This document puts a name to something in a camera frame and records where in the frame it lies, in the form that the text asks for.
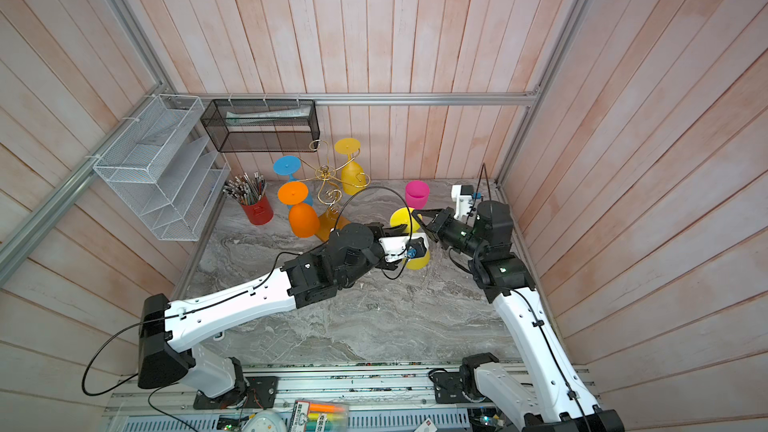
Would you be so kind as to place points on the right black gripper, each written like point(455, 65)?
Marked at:
point(440, 226)

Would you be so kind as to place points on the light yellow wine glass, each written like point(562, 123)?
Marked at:
point(402, 217)

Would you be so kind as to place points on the pink wine glass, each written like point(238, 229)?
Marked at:
point(417, 194)

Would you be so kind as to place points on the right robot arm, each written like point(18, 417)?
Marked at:
point(557, 399)

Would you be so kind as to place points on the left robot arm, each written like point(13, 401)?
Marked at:
point(172, 332)

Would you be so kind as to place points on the dark yellow wine glass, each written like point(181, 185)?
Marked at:
point(353, 177)

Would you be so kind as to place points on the gold wine glass rack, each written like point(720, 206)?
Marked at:
point(330, 193)

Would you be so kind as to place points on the orange wine glass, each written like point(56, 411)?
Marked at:
point(303, 220)

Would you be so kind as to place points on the blue wine glass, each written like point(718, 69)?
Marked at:
point(289, 169)

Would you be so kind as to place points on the pens bundle in cup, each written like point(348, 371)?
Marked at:
point(247, 189)

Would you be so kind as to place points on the highlighter marker box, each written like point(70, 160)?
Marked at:
point(314, 416)

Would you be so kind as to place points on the white round device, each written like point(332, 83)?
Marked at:
point(265, 421)

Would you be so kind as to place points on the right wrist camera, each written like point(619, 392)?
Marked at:
point(465, 199)

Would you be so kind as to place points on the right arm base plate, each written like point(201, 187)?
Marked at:
point(447, 387)

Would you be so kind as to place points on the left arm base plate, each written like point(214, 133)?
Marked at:
point(257, 392)

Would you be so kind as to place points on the black mesh wall basket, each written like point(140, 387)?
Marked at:
point(261, 125)

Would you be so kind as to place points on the white mesh wall organizer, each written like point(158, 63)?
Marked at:
point(169, 179)

